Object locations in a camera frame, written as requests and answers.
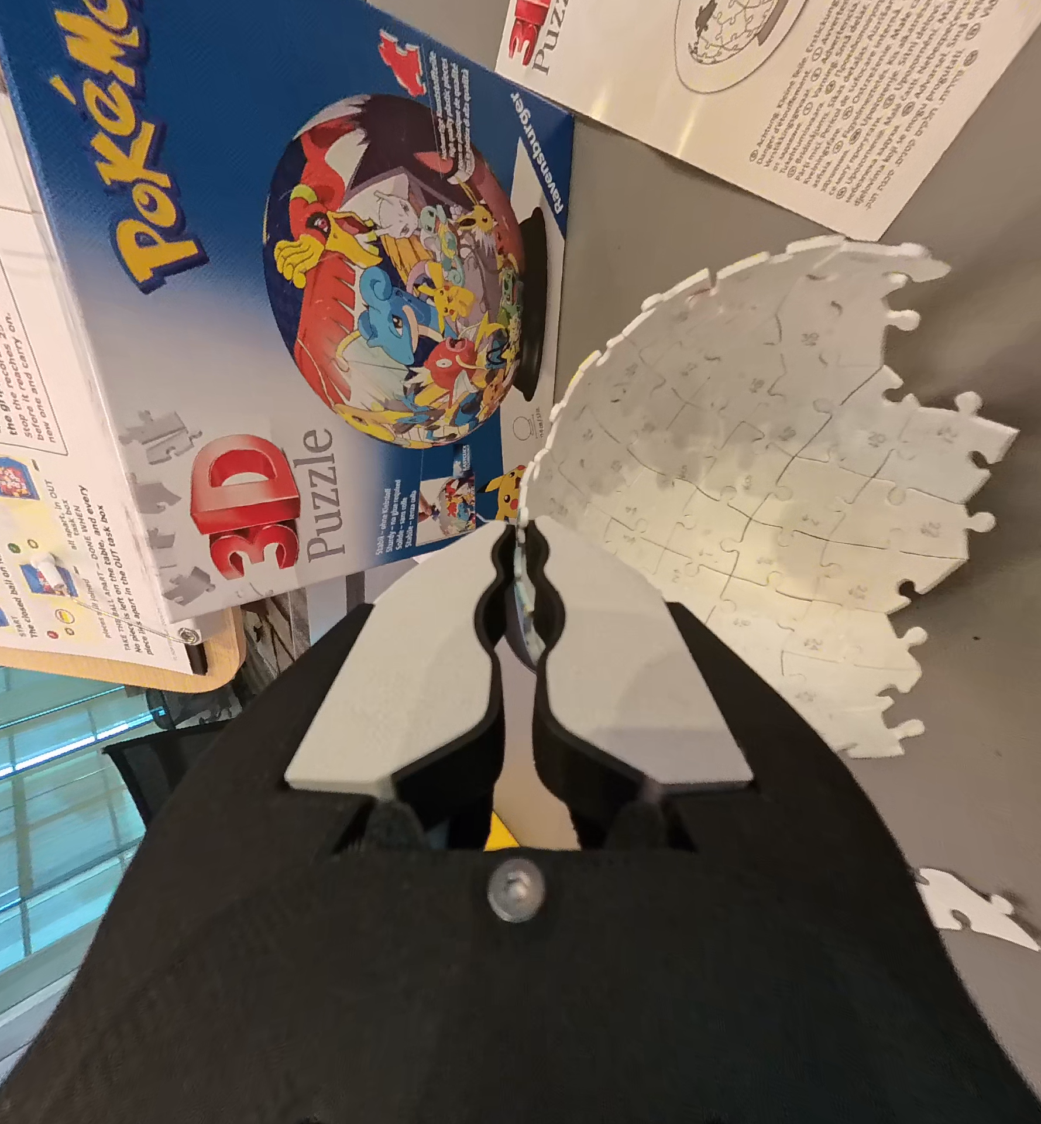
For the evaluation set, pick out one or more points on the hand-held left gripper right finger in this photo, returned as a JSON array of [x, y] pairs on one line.
[[634, 685]]

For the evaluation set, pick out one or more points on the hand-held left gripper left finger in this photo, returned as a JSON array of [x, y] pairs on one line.
[[406, 685]]

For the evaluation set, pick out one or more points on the white partly built puzzle ball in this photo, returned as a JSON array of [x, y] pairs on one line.
[[748, 457]]

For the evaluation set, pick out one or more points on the white puzzle piece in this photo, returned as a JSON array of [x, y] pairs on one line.
[[968, 909]]

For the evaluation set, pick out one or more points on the blue puzzle box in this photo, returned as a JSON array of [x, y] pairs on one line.
[[222, 176]]

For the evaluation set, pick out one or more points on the yellow flat object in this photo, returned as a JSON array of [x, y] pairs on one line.
[[498, 834]]

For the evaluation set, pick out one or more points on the wooden board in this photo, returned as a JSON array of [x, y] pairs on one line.
[[213, 663]]

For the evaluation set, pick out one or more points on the black chair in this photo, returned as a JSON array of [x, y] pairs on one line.
[[160, 764]]

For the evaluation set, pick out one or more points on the glass partition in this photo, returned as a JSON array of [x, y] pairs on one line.
[[29, 834]]

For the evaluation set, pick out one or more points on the white laminated task card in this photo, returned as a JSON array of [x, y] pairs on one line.
[[11, 395]]

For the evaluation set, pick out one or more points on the white instruction sheet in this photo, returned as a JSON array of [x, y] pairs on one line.
[[836, 105]]

